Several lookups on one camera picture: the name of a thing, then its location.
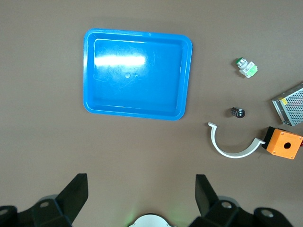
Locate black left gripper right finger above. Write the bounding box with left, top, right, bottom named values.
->
left=189, top=174, right=303, bottom=227

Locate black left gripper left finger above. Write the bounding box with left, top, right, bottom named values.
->
left=0, top=173, right=89, bottom=227

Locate small black cylindrical capacitor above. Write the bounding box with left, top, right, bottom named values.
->
left=230, top=107, right=246, bottom=119

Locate large white semicircular clamp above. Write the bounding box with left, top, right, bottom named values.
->
left=207, top=122, right=266, bottom=158

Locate orange black button box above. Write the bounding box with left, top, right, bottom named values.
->
left=261, top=126, right=303, bottom=160

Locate metal mesh power supply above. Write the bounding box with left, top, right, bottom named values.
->
left=271, top=82, right=303, bottom=127

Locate blue plastic tray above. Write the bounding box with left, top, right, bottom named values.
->
left=82, top=28, right=193, bottom=122

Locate green silver push button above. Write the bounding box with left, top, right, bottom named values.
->
left=233, top=57, right=258, bottom=79

